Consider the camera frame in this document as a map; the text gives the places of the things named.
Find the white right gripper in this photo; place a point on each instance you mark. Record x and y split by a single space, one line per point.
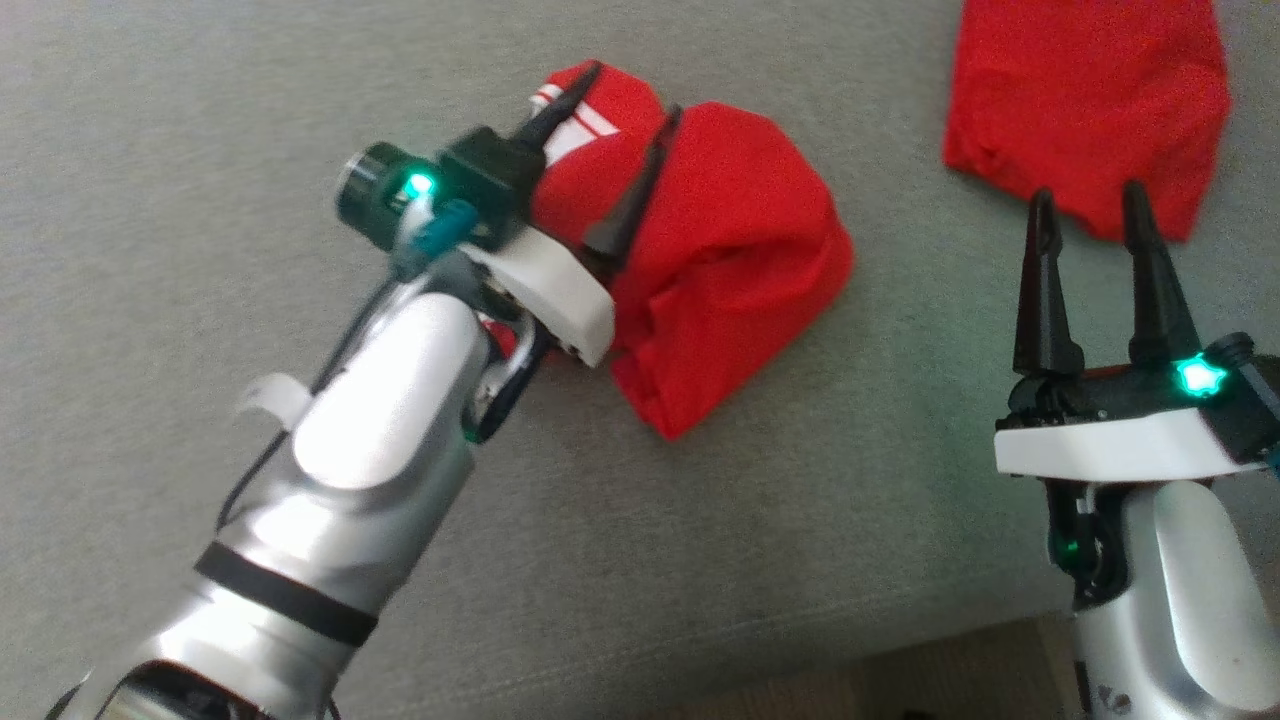
1100 440

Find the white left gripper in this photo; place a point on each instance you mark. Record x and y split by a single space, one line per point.
560 295

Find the red jersey with white sleeves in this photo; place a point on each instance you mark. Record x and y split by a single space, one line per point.
740 260

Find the red shorts with white waistband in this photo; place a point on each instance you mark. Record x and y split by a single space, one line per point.
1090 100

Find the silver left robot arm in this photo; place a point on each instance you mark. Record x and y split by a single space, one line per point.
350 470

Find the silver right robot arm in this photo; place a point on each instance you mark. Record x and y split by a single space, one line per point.
1180 600

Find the grey fabric sofa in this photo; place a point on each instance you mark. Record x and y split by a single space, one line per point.
150 200

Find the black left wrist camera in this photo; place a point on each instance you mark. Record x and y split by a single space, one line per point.
480 175

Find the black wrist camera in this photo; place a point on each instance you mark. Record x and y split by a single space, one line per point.
480 175
1250 400

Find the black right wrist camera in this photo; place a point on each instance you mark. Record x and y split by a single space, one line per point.
1250 400

